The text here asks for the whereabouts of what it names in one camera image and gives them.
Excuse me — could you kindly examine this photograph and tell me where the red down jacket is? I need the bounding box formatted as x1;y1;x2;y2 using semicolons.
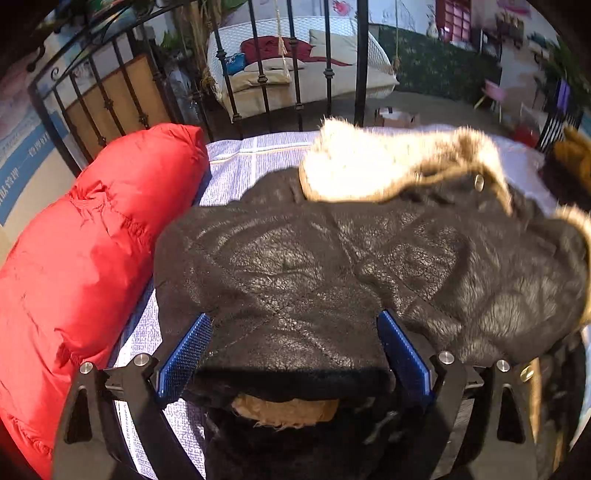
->
0;122;212;480

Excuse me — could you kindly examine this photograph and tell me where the white wicker swing bed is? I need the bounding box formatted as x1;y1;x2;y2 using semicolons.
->
207;16;400;121

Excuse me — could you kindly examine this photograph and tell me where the pink chair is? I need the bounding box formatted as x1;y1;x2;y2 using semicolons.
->
475;78;507;112

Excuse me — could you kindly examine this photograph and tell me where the light blue checked bed sheet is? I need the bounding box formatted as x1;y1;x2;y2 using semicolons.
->
108;124;560;480

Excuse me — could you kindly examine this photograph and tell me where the dark red cloth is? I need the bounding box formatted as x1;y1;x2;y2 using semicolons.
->
240;36;352;68

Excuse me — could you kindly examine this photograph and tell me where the green hedge wall panel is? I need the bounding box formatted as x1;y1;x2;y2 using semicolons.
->
379;25;502;101

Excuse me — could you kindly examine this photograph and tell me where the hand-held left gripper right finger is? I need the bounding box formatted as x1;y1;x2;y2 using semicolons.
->
376;308;539;480

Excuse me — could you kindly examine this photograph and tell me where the brown fur-trimmed coat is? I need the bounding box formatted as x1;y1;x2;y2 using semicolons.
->
538;127;591;208

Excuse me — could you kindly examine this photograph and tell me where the wooden board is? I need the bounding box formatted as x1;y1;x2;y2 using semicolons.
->
64;52;172;149

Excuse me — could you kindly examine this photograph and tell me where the red phone booth cabinet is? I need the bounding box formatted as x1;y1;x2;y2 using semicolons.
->
436;0;472;45

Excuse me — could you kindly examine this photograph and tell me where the cream cushion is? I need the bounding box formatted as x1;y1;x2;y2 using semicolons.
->
308;28;359;62

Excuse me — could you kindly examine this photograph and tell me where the cardboard box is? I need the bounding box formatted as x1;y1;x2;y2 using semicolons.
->
374;106;422;130

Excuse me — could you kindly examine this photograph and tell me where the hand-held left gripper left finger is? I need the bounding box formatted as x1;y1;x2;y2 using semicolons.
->
54;313;214;480

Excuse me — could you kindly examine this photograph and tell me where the potted green plant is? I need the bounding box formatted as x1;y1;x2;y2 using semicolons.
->
545;34;583;95

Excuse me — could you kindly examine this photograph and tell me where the black leather fur-collar jacket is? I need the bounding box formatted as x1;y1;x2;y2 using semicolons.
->
152;117;591;480

